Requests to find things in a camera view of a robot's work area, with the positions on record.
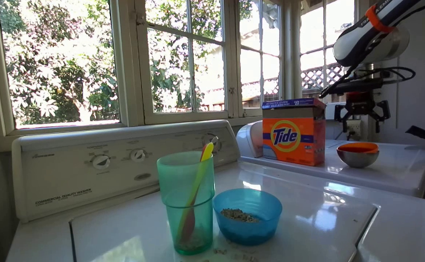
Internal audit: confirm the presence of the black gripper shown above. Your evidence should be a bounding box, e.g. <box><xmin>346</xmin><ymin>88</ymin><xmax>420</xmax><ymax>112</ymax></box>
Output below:
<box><xmin>335</xmin><ymin>91</ymin><xmax>391</xmax><ymax>134</ymax></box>

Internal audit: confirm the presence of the silver metal bowl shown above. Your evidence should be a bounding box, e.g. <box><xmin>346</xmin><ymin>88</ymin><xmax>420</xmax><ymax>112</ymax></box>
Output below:
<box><xmin>336</xmin><ymin>145</ymin><xmax>381</xmax><ymax>170</ymax></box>

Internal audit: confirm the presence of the yellow-green toothbrush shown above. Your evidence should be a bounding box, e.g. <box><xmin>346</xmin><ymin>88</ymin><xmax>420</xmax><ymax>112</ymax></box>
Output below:
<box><xmin>174</xmin><ymin>136</ymin><xmax>220</xmax><ymax>238</ymax></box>

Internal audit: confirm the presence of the white dryer machine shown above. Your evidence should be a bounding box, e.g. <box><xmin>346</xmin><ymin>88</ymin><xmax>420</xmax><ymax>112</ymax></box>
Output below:
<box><xmin>234</xmin><ymin>119</ymin><xmax>425</xmax><ymax>198</ymax></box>

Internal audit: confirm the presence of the green translucent plastic cup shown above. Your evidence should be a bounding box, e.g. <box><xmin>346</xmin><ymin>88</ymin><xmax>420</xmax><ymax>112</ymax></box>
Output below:
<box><xmin>155</xmin><ymin>150</ymin><xmax>217</xmax><ymax>256</ymax></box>

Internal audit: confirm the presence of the white washing machine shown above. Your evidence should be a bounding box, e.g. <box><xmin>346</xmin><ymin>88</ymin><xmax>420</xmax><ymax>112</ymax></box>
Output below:
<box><xmin>6</xmin><ymin>119</ymin><xmax>425</xmax><ymax>262</ymax></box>

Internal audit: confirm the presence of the wooden lattice fence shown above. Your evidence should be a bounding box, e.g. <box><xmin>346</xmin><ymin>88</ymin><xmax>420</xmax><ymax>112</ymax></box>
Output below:
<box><xmin>300</xmin><ymin>62</ymin><xmax>349</xmax><ymax>96</ymax></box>

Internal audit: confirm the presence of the orange Tide detergent box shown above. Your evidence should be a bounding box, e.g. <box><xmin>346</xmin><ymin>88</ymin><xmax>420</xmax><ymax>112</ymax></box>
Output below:
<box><xmin>260</xmin><ymin>97</ymin><xmax>327</xmax><ymax>167</ymax></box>

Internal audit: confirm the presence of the large washer timer dial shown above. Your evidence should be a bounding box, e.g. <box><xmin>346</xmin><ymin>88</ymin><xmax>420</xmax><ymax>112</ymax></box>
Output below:
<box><xmin>202</xmin><ymin>132</ymin><xmax>222</xmax><ymax>152</ymax></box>

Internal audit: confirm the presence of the brown grain food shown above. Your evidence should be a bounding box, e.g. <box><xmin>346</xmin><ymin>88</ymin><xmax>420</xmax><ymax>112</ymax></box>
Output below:
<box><xmin>220</xmin><ymin>208</ymin><xmax>262</xmax><ymax>224</ymax></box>

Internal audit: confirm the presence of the blue plastic bowl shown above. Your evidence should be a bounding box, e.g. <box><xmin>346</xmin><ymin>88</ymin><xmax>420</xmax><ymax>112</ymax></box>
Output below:
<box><xmin>212</xmin><ymin>186</ymin><xmax>284</xmax><ymax>246</ymax></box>

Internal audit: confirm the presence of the white washer knob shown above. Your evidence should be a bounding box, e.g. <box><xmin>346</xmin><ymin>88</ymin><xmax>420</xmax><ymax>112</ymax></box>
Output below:
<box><xmin>129</xmin><ymin>148</ymin><xmax>148</xmax><ymax>163</ymax></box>
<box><xmin>89</xmin><ymin>152</ymin><xmax>113</xmax><ymax>170</ymax></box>

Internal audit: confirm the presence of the wall power outlet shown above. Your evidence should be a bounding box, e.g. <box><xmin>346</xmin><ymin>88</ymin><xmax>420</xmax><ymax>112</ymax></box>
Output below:
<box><xmin>345</xmin><ymin>119</ymin><xmax>362</xmax><ymax>142</ymax></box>

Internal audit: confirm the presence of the white box on wall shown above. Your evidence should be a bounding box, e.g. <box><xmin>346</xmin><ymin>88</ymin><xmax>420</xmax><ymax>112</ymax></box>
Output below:
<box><xmin>324</xmin><ymin>100</ymin><xmax>342</xmax><ymax>122</ymax></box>

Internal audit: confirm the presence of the white wooden window frame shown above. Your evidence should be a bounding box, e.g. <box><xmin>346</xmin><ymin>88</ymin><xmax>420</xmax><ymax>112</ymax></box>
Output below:
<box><xmin>0</xmin><ymin>0</ymin><xmax>369</xmax><ymax>151</ymax></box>

